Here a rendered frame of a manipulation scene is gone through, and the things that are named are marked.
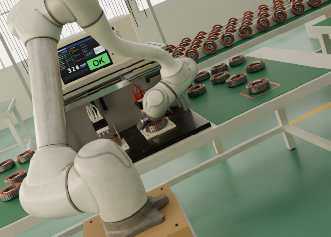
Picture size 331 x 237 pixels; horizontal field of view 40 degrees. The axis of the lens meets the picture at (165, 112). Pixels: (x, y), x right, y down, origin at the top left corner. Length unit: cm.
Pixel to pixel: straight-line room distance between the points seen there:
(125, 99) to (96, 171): 114
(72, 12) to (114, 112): 94
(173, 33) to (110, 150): 756
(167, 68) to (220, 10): 730
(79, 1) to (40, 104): 35
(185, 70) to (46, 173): 74
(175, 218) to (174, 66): 71
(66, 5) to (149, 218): 73
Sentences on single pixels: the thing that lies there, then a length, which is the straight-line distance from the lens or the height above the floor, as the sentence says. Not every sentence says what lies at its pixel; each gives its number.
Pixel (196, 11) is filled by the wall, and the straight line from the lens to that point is 891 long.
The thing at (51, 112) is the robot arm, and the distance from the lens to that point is 146.
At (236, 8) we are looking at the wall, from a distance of 921.
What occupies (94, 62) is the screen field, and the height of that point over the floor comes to 117.
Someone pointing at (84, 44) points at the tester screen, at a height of 127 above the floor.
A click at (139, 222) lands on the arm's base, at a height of 81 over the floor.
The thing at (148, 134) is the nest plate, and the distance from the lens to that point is 212.
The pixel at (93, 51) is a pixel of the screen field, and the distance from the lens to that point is 220.
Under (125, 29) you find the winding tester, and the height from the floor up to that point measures 126.
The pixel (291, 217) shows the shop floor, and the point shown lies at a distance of 260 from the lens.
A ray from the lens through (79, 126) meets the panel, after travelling 237.
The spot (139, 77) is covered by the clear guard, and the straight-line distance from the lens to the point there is 200.
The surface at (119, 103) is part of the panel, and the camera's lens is 237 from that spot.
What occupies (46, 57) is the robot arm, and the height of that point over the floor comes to 132.
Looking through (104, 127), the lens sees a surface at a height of 88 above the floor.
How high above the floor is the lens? 142
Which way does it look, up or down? 16 degrees down
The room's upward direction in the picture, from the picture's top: 22 degrees counter-clockwise
